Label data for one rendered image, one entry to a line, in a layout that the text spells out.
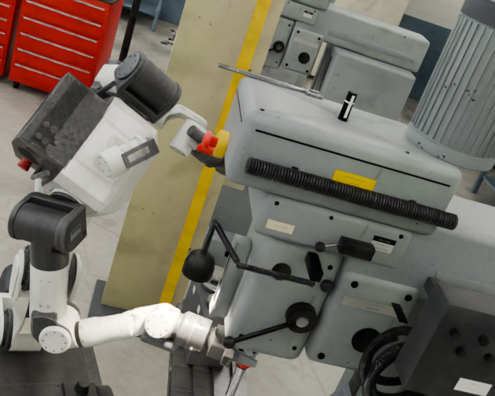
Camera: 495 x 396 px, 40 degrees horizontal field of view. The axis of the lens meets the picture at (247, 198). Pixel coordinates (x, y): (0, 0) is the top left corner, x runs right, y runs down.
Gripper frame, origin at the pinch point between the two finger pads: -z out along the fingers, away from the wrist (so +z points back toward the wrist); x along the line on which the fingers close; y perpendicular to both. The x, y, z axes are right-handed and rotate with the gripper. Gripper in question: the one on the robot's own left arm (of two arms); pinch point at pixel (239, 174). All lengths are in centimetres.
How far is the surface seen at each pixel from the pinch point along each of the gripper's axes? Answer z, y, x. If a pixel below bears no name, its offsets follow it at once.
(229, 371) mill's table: -27, -54, 12
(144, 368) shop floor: -88, -82, -109
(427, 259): 2, -8, 81
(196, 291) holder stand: -7.7, -38.2, 1.7
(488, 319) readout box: 9, -17, 104
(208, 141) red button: 48, -11, 53
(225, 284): 21, -34, 48
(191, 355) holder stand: -13, -55, 10
